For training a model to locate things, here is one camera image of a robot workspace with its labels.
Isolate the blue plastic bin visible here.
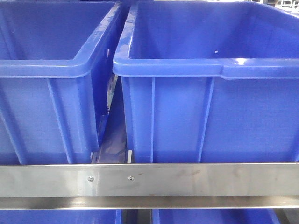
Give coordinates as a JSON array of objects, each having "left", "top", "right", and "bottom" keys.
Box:
[
  {"left": 113, "top": 1, "right": 299, "bottom": 163},
  {"left": 0, "top": 0, "right": 123, "bottom": 165}
]

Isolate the steel shelf front rail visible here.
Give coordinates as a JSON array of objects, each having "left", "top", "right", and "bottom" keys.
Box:
[{"left": 0, "top": 163, "right": 299, "bottom": 210}]

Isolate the blue bin shelf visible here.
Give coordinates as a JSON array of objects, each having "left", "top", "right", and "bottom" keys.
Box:
[
  {"left": 0, "top": 210, "right": 122, "bottom": 224},
  {"left": 151, "top": 209, "right": 280, "bottom": 224}
]

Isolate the blue bin lower shelf left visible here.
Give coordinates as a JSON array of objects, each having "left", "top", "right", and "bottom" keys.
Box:
[{"left": 0, "top": 210, "right": 122, "bottom": 224}]

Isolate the blue bin lower shelf right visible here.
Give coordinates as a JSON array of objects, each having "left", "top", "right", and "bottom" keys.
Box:
[{"left": 151, "top": 209, "right": 280, "bottom": 224}]

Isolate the blue plastic bin right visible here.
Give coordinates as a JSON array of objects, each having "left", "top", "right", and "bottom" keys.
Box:
[{"left": 113, "top": 1, "right": 299, "bottom": 163}]

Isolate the blue plastic bin left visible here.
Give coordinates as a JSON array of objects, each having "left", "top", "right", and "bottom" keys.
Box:
[{"left": 0, "top": 0, "right": 123, "bottom": 165}]

